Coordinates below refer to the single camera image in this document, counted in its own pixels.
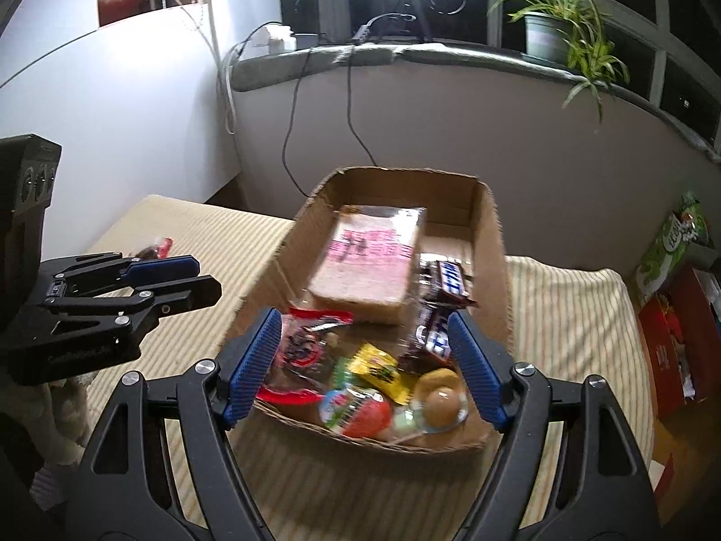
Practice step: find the striped beige tablecloth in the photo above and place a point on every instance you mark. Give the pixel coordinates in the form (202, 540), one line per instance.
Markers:
(563, 315)

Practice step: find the red box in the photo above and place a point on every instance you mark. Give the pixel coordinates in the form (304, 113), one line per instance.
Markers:
(670, 349)

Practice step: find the red clear snack packet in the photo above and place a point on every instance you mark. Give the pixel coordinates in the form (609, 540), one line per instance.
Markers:
(301, 349)

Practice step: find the dark red snack packet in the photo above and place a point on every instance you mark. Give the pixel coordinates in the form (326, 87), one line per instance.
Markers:
(155, 249)

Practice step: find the green carton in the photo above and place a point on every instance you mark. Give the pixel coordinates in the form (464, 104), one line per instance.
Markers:
(667, 253)

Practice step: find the cardboard box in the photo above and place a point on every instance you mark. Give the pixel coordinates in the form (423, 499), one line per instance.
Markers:
(490, 270)

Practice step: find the round bun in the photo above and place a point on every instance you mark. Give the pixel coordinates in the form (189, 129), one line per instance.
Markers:
(442, 400)

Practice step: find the potted spider plant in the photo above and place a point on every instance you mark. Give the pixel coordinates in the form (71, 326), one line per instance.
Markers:
(543, 36)

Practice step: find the window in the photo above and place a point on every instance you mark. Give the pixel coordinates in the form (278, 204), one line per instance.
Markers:
(495, 11)

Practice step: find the black tripod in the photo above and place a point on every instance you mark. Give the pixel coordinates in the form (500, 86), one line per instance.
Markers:
(410, 0)

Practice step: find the white power strip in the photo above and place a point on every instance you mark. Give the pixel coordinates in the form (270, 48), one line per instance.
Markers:
(273, 39)

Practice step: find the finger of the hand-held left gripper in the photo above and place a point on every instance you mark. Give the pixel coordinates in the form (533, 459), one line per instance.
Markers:
(163, 270)
(186, 293)

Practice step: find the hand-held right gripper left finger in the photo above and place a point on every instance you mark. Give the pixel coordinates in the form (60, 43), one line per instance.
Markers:
(253, 366)

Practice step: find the yellow candy packet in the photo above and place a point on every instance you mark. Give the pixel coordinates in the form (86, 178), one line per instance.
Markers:
(383, 372)

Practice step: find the bread packet with pink label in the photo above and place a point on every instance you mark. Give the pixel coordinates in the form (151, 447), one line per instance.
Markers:
(366, 270)

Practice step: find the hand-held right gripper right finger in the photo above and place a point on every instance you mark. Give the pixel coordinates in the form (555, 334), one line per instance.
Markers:
(476, 366)

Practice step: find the grey stone windowsill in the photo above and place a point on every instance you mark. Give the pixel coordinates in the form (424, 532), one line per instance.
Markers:
(450, 56)

